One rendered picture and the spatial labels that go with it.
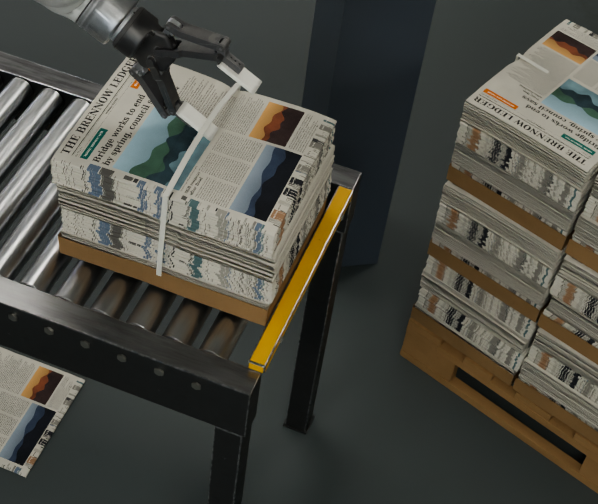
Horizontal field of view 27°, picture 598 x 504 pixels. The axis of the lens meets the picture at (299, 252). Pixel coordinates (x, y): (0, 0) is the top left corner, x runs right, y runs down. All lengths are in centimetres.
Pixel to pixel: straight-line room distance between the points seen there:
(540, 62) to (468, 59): 132
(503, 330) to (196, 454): 74
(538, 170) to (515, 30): 165
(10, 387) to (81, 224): 96
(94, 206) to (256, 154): 27
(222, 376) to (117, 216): 30
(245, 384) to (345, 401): 101
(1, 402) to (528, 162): 130
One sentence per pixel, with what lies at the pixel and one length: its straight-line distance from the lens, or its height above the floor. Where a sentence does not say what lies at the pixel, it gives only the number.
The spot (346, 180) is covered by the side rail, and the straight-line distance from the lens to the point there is 230.
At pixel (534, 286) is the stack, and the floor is 47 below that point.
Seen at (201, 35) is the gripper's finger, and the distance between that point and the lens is 189.
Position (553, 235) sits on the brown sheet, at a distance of 254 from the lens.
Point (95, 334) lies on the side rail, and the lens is 203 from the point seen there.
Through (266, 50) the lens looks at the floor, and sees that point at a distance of 382.
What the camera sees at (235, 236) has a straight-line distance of 191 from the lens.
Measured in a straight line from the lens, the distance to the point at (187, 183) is 194.
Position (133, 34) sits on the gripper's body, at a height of 121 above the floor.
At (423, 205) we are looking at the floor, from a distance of 342.
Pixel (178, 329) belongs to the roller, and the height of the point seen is 80.
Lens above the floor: 241
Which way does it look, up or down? 48 degrees down
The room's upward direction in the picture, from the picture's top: 9 degrees clockwise
